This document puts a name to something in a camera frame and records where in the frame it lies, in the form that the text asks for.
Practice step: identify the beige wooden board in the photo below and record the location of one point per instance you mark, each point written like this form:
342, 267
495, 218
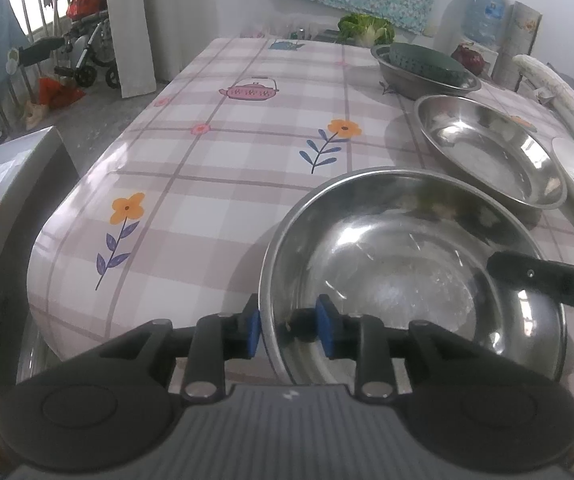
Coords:
523, 40

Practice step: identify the white box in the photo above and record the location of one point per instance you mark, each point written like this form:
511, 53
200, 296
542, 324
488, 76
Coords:
12, 200

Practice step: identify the blue water bottle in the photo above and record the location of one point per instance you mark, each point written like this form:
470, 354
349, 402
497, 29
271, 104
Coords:
484, 12

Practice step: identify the white rolled bolster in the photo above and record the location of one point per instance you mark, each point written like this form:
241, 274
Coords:
562, 95

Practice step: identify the stainless steel bowl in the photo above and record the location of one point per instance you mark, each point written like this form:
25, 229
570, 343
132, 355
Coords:
407, 85

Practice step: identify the red floor bag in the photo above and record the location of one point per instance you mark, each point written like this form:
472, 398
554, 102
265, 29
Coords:
59, 95

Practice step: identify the white curtain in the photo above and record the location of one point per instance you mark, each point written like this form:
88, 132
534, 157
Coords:
129, 30

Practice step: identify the white metal railing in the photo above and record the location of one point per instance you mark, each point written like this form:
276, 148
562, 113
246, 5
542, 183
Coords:
27, 5

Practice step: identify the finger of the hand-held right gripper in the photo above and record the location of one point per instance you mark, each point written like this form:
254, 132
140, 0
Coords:
542, 280

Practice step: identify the large stainless steel plate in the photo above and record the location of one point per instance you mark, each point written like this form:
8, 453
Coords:
392, 240
482, 150

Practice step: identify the green lettuce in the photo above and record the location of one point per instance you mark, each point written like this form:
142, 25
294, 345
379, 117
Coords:
367, 29

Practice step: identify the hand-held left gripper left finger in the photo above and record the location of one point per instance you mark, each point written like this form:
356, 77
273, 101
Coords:
253, 327

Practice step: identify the grey stroller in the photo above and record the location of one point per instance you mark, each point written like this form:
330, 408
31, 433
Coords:
82, 55

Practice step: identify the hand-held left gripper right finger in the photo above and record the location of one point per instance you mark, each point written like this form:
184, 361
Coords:
326, 327

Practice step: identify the green ceramic bowl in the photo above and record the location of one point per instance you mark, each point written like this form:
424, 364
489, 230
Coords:
427, 62

